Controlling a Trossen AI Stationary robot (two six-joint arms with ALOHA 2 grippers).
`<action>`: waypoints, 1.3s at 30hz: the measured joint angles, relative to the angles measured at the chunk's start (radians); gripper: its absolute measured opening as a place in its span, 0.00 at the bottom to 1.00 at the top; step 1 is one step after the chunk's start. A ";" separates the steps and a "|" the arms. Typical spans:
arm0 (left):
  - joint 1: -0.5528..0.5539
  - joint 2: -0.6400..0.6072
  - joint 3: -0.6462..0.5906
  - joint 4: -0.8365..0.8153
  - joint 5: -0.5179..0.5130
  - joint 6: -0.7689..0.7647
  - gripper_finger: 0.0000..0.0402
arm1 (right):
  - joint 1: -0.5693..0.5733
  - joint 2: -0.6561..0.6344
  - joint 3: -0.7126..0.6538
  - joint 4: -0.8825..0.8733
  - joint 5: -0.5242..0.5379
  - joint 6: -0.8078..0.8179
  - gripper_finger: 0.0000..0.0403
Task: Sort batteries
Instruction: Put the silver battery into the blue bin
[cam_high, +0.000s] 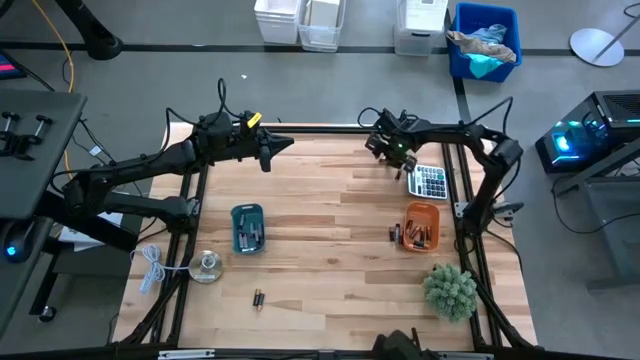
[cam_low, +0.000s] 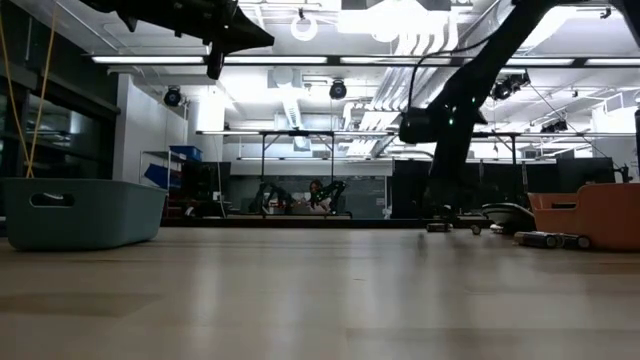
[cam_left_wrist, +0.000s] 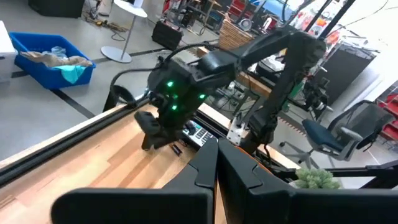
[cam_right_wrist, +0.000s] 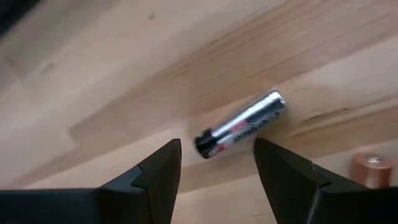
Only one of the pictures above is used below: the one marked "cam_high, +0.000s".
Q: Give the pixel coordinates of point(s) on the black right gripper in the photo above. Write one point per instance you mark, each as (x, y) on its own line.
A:
(390, 145)

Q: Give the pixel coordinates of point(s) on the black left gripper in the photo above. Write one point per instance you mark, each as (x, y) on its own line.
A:
(247, 146)

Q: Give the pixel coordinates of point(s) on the copper black AA battery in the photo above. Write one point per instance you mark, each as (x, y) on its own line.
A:
(419, 244)
(428, 233)
(414, 231)
(392, 233)
(408, 227)
(399, 176)
(421, 234)
(398, 233)
(260, 301)

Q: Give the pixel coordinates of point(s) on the teal plastic bin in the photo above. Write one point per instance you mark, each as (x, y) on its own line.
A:
(250, 210)

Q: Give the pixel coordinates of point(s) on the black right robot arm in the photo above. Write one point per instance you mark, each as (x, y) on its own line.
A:
(507, 150)

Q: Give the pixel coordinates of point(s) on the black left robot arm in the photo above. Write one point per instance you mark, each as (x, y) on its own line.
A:
(130, 165)

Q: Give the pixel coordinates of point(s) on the grey desk calculator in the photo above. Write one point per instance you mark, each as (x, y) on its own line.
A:
(427, 182)

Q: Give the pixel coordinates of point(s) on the orange plastic bin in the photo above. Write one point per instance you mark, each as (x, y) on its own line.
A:
(422, 206)

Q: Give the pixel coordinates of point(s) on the grey clamp lever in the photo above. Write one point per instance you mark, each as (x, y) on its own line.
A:
(506, 209)

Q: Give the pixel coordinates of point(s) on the clear plastic storage bin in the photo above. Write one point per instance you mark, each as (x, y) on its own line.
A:
(320, 40)
(417, 45)

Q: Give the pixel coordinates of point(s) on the white plastic storage bin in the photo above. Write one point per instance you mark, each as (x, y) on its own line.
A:
(277, 25)

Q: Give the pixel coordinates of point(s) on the teal cloth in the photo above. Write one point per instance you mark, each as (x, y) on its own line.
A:
(484, 66)

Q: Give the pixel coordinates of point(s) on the potted green artificial plant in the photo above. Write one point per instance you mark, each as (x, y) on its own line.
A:
(451, 292)

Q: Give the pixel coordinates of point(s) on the beige cloth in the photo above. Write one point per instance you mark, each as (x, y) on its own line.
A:
(480, 45)

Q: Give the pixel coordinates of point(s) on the white cardboard box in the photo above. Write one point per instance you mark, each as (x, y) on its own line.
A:
(325, 12)

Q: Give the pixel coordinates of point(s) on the white box-shaped device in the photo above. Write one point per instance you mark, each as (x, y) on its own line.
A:
(426, 15)

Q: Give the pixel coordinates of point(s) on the light blue cloth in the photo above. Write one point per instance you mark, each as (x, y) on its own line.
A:
(492, 32)

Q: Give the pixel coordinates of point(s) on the blue plastic crate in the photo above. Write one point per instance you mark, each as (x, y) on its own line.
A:
(475, 15)

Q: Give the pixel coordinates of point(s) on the white paper tag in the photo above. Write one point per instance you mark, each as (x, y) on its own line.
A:
(95, 150)

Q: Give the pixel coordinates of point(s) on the black desktop computer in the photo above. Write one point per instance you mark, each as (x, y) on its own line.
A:
(585, 135)

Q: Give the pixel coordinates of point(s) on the white printed box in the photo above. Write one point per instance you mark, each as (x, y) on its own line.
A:
(87, 235)

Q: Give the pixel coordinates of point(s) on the black stand leg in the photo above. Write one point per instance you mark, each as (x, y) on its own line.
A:
(95, 35)

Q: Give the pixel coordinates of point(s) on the dark grey desk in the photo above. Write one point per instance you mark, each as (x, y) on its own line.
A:
(60, 150)

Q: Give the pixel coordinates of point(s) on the grey side table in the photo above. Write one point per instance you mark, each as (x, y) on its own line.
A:
(615, 225)

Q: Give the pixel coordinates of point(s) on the round base floor stand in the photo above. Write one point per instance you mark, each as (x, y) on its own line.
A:
(595, 47)

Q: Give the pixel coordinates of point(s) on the black computer mouse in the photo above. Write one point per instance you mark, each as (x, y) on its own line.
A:
(16, 248)

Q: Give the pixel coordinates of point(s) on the laptop screen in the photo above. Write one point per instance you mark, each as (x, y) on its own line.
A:
(7, 65)

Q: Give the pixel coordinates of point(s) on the black caster wheel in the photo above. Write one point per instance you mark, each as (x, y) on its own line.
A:
(47, 314)

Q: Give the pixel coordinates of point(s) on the left wrist camera yellow tag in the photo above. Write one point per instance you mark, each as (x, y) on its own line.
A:
(252, 120)

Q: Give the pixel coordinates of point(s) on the black metal table frame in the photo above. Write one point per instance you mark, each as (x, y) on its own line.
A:
(325, 129)

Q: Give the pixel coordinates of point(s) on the silver metal bracket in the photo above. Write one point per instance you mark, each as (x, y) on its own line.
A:
(186, 354)
(465, 356)

